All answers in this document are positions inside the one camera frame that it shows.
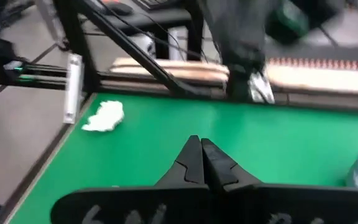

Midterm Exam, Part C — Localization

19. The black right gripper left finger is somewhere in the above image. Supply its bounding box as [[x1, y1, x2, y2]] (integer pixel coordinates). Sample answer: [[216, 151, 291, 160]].
[[50, 134, 211, 224]]

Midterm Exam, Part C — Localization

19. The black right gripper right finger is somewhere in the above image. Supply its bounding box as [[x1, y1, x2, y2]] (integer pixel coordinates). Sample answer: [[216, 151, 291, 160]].
[[200, 138, 358, 224]]

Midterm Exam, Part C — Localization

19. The crumpled white tissue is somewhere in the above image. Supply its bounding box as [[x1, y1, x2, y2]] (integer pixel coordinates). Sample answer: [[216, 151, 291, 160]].
[[81, 100, 126, 133]]

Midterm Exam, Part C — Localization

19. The dark office desk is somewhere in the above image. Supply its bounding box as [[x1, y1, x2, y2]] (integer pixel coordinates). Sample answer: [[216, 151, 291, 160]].
[[82, 0, 205, 62]]

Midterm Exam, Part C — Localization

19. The black computer mouse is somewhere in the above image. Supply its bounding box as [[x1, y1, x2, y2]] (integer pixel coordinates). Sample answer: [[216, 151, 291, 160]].
[[103, 1, 135, 16]]

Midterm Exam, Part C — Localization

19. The black keyboard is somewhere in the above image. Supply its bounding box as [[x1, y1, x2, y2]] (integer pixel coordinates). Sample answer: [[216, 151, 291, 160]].
[[132, 0, 181, 11]]

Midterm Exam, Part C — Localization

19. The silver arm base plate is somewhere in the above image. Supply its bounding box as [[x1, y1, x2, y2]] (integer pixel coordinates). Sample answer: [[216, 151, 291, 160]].
[[247, 72, 275, 105]]

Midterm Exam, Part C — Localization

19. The silver aluminium post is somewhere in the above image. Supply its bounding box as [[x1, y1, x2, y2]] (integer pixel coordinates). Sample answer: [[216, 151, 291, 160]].
[[62, 52, 84, 125]]

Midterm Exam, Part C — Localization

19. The black diagonal frame brace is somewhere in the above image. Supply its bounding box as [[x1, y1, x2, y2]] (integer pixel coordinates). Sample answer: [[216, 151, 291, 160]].
[[75, 0, 211, 98]]

